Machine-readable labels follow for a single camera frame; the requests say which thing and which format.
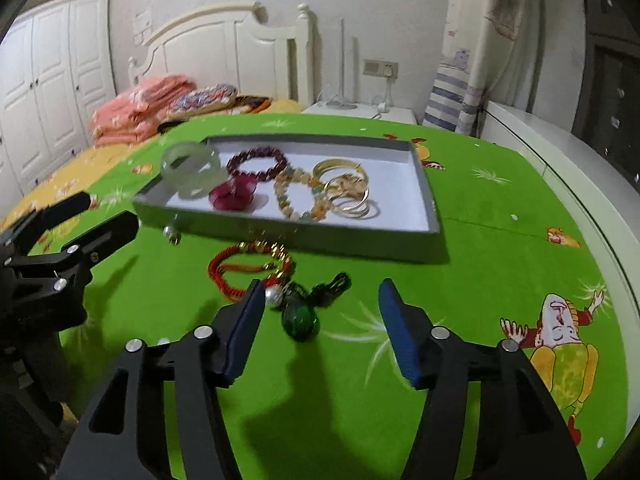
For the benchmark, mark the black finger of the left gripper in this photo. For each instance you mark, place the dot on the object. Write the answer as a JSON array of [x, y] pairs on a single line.
[[80, 254], [22, 235]]

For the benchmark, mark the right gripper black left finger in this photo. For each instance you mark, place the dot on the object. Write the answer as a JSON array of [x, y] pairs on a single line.
[[162, 400]]

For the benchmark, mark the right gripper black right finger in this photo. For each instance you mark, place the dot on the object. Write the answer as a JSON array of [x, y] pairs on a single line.
[[487, 413]]

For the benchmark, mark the pale green jade bangle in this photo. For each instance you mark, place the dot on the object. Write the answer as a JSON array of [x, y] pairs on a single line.
[[192, 169]]

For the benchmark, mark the red rose flower brooch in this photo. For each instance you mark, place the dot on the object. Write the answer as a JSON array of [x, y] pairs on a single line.
[[235, 194]]

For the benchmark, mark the large gold bangle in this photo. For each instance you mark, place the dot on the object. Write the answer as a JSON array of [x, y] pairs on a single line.
[[336, 166]]

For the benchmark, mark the small white pearl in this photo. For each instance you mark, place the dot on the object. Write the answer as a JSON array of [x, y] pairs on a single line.
[[172, 234]]

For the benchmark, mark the folded pink blanket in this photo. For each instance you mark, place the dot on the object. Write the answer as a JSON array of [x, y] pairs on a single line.
[[135, 114]]

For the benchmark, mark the white wardrobe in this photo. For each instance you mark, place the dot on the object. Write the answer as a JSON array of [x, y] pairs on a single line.
[[56, 70]]

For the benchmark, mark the green cartoon tablecloth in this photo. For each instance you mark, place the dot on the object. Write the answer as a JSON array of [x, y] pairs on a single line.
[[338, 408]]

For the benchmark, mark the patterned pillow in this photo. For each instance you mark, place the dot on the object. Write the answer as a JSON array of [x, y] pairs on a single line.
[[204, 100]]

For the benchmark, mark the orange black folded cloth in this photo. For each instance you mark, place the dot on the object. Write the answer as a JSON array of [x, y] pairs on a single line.
[[241, 106]]

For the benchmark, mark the white bed headboard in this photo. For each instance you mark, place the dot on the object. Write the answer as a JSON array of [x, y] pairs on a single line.
[[227, 44]]

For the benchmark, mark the grey shallow tray box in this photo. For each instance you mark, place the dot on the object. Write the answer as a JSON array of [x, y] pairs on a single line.
[[398, 221]]

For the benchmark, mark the white desk lamp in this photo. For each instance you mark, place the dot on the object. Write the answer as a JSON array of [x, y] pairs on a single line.
[[339, 101]]

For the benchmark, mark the white nightstand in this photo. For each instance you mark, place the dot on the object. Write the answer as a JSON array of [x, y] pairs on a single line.
[[395, 114]]

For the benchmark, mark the striped boat curtain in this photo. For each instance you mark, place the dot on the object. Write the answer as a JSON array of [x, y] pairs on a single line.
[[478, 41]]

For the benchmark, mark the white charger with cable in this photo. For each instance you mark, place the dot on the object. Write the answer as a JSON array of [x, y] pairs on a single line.
[[383, 104]]

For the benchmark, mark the grey wall socket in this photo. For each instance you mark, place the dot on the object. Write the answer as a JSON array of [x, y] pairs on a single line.
[[382, 69]]

